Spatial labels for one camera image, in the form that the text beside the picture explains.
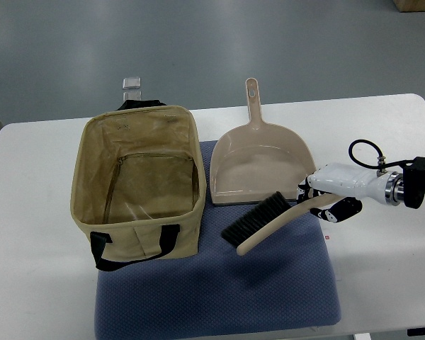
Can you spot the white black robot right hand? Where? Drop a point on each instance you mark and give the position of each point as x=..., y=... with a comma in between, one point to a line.
x=351, y=184

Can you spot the pink hand broom black bristles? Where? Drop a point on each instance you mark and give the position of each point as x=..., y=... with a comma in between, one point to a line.
x=268, y=217

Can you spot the blue cushion mat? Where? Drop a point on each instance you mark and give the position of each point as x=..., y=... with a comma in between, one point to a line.
x=286, y=282

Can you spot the pink plastic dustpan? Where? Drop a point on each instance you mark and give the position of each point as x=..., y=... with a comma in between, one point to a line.
x=251, y=162

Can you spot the black bar under table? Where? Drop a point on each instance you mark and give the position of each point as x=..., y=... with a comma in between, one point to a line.
x=416, y=332

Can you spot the cardboard box corner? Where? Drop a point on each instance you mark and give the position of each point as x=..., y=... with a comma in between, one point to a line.
x=410, y=6

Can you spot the clear plastic clip stand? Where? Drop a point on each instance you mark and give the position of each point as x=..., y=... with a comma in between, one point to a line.
x=131, y=87

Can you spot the yellow fabric bag black handles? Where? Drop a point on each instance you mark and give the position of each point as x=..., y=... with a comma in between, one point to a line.
x=139, y=186

